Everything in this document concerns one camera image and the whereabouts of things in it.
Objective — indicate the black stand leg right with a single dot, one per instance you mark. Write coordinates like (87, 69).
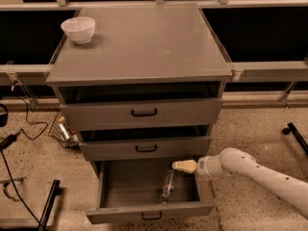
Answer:
(292, 129)

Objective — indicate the black stand leg left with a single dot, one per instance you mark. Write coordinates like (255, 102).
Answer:
(54, 191)

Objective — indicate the wire basket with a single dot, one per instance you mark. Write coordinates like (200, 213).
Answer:
(60, 132)

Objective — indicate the black stand leg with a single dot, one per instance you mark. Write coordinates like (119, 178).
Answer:
(292, 129)
(54, 191)

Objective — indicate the grey bottom drawer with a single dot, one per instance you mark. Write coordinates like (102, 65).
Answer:
(131, 190)

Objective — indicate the clear plastic water bottle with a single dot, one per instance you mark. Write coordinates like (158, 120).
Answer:
(168, 186)

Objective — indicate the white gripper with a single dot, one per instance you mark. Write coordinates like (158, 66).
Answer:
(203, 166)

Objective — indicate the grey top drawer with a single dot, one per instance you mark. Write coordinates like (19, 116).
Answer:
(141, 114)

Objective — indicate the black power adapter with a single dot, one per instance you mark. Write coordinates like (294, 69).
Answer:
(7, 141)

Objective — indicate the metal can in basket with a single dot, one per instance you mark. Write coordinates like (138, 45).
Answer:
(65, 132)

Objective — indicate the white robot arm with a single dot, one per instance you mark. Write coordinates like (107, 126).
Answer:
(234, 162)

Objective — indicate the grey middle drawer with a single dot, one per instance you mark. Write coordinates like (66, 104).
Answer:
(141, 149)

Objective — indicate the grey drawer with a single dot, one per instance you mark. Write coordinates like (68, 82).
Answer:
(141, 114)
(141, 149)
(131, 190)

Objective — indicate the grey drawer cabinet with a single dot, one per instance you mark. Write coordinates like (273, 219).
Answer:
(142, 53)

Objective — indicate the white bowl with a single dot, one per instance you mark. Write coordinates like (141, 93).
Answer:
(79, 29)

